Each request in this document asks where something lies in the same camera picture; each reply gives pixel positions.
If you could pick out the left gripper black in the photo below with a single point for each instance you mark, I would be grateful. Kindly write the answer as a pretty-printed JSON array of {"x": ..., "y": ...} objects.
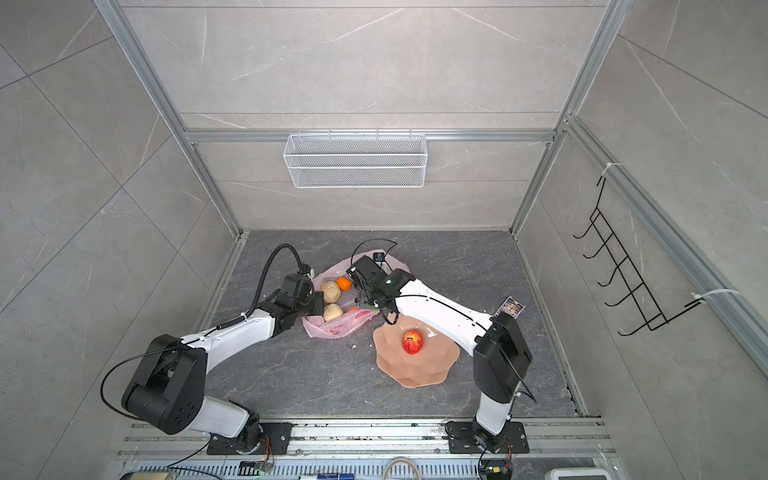
[{"x": 318, "y": 297}]

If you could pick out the pink scalloped plate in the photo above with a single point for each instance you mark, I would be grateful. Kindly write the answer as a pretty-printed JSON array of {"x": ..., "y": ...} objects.
[{"x": 428, "y": 367}]

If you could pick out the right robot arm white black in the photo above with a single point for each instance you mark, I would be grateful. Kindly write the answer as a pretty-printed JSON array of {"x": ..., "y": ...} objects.
[{"x": 500, "y": 354}]

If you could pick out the small printed card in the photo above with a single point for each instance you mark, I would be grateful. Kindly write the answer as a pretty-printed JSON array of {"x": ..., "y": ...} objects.
[{"x": 510, "y": 307}]

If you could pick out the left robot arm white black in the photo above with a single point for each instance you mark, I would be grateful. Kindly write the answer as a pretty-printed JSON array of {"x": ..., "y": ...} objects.
[{"x": 168, "y": 387}]

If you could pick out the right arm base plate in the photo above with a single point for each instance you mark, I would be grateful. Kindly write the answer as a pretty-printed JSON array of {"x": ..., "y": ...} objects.
[{"x": 468, "y": 437}]

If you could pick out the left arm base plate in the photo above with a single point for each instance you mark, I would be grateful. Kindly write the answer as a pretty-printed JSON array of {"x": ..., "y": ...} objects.
[{"x": 256, "y": 439}]

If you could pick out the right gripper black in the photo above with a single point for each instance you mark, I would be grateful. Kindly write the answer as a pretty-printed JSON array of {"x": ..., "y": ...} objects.
[{"x": 366, "y": 294}]

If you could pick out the beige fake fruit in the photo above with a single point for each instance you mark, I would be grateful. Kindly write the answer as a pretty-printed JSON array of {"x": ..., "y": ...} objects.
[
  {"x": 331, "y": 292},
  {"x": 332, "y": 312}
]

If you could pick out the orange fake fruit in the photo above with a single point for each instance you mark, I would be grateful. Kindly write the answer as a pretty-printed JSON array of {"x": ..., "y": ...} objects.
[{"x": 344, "y": 283}]

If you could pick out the black wire hook rack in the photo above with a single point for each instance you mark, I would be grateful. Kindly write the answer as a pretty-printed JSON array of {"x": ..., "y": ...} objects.
[{"x": 626, "y": 272}]

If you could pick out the red fake strawberry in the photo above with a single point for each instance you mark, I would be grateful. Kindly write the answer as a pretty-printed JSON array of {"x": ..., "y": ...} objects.
[{"x": 412, "y": 342}]

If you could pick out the white wire mesh basket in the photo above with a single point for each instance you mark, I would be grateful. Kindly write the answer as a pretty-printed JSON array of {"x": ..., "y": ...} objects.
[{"x": 359, "y": 160}]

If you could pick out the pink plastic bag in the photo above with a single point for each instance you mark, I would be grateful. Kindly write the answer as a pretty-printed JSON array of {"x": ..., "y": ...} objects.
[{"x": 347, "y": 314}]

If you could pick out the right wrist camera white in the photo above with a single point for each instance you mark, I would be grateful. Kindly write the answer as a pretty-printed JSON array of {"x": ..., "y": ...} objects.
[{"x": 379, "y": 258}]

